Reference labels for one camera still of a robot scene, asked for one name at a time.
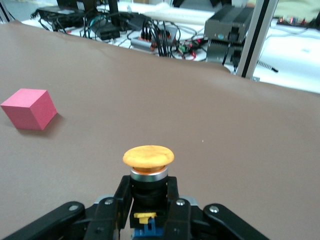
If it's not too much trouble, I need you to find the black power adapter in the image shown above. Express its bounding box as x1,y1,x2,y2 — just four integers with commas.
90,23,121,41

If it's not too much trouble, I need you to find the brown table mat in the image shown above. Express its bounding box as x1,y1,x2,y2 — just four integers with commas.
0,19,320,240

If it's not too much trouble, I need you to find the grey finned computer box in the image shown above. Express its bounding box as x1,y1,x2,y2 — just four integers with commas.
206,38,245,65
204,4,255,43

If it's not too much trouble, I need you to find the black flat device box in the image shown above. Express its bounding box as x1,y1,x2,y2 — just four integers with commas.
36,6,85,24

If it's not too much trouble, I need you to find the black strip with red lights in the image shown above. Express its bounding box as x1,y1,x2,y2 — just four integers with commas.
276,15,312,26

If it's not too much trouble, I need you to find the aluminium camera post with bracket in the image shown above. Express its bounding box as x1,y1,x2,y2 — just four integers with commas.
235,0,280,82

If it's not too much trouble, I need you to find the grey USB hub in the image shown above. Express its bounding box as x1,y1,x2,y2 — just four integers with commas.
129,34,177,52

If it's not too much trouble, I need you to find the pink foam cube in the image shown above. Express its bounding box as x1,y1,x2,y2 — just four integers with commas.
0,88,58,131

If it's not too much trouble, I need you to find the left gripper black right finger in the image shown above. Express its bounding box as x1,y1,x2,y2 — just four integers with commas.
163,176,271,240

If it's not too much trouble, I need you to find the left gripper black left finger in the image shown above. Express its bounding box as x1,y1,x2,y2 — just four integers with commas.
0,175,133,240

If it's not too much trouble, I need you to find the black USB cable bundle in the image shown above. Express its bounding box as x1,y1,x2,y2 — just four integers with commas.
139,19,181,58

